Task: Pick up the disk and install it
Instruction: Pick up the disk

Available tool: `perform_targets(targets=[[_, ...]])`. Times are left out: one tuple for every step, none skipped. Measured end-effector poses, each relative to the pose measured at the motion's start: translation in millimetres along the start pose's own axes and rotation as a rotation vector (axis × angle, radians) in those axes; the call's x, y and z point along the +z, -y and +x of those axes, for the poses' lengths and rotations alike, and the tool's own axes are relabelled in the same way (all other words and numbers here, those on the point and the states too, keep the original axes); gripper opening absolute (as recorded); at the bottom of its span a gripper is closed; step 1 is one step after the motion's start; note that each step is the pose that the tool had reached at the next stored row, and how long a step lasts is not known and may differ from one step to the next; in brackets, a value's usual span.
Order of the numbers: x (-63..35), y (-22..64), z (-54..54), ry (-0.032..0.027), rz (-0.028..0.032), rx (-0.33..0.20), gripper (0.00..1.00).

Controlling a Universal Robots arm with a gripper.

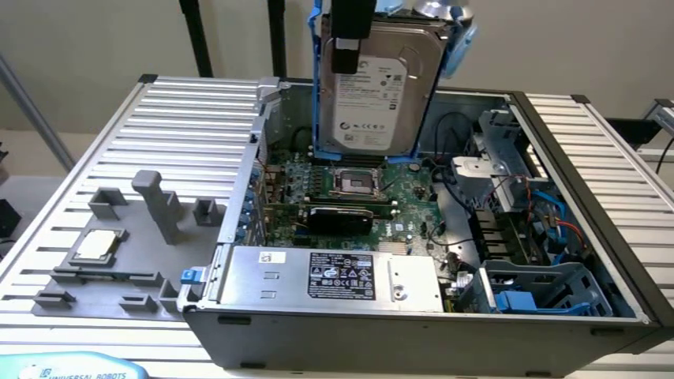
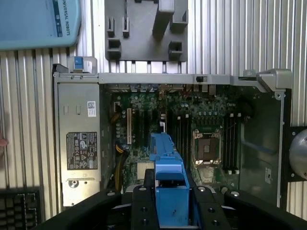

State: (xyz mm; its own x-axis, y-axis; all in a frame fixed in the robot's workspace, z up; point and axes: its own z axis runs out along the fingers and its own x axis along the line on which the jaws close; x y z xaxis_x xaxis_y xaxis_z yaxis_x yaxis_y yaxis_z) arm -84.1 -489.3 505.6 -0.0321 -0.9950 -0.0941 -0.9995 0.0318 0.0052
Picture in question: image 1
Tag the hard disk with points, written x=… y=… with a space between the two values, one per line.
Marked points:
x=380 y=94

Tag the grey-blue disk bay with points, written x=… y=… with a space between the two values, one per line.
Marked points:
x=558 y=284

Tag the black stand pole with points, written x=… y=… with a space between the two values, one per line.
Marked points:
x=197 y=35
x=277 y=35

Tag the CPU socket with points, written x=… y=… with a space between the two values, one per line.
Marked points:
x=356 y=182

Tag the silver metal drive cage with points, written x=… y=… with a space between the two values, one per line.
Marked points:
x=501 y=166

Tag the green motherboard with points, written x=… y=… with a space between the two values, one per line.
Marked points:
x=410 y=205

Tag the black graphics card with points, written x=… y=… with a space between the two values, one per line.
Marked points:
x=340 y=219

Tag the black box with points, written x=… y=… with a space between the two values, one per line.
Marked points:
x=629 y=132

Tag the silver aluminium profile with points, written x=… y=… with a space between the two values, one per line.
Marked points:
x=661 y=114

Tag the silver metal pole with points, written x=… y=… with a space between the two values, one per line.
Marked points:
x=31 y=106

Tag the silver power supply unit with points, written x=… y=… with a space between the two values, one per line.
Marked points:
x=295 y=276

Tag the blue case latch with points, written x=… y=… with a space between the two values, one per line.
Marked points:
x=193 y=276

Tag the silver CPU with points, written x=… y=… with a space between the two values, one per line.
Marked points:
x=97 y=245

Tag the grey parts rack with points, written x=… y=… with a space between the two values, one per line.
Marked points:
x=137 y=272

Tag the open black PC case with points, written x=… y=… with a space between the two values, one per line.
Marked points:
x=421 y=339

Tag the small black object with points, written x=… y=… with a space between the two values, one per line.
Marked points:
x=9 y=219

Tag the Universal Robots teach pendant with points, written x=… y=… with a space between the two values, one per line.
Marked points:
x=69 y=369

